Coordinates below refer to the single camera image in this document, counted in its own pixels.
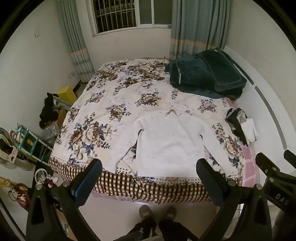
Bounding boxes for grey metal rack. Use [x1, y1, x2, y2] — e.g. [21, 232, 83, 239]
[53, 96, 73, 111]

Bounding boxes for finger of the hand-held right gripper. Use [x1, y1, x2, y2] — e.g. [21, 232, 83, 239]
[255, 152, 285, 180]
[284, 149, 296, 164]

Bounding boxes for wide green curtain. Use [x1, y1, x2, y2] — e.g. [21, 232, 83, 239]
[169, 0, 231, 59]

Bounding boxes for white electric fan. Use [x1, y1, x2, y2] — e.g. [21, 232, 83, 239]
[0, 127, 33, 171]

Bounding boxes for red patterned bag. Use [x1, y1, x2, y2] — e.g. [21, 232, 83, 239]
[8, 183, 31, 210]

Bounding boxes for dark green pillow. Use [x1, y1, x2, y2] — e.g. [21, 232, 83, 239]
[195, 48, 248, 92]

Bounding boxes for white knit sweater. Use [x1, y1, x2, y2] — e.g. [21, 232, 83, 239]
[109, 109, 240, 180]

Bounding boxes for white bed headboard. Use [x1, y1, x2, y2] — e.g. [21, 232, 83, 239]
[223, 45, 296, 163]

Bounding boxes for black patterned garment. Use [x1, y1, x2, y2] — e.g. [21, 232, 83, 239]
[225, 108, 249, 146]

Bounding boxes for narrow green curtain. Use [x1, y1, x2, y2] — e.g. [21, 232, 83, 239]
[57, 0, 96, 83]

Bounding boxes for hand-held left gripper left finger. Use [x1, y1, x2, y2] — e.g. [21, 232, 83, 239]
[26, 158, 103, 241]

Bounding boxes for yellow box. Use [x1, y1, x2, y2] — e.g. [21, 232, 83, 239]
[57, 86, 78, 104]

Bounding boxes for clear plastic bag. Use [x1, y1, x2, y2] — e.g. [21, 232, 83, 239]
[42, 123, 62, 142]

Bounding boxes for red and white shoes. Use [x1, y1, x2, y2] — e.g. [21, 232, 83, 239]
[44, 177, 61, 189]

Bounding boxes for pink checked bedsheet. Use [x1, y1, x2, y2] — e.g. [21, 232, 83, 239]
[228, 97, 260, 186]

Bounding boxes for dark green blanket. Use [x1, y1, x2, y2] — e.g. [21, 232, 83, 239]
[165, 54, 243, 101]

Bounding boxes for floral quilt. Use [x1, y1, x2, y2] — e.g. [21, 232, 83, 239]
[48, 57, 245, 204]

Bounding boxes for barred window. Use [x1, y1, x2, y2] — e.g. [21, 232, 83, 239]
[89, 0, 173, 37]

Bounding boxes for white garment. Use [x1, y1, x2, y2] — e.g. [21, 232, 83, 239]
[240, 118, 259, 143]

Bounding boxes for grey slipper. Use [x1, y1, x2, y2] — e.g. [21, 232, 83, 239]
[138, 204, 154, 223]
[158, 206, 177, 224]

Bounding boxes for black hanging clothes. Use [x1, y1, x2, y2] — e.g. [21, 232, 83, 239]
[39, 92, 62, 129]

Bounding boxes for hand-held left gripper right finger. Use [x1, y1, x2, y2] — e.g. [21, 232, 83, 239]
[196, 158, 272, 241]

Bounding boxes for teal storage shelf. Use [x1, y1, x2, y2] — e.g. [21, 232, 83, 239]
[9, 124, 52, 166]

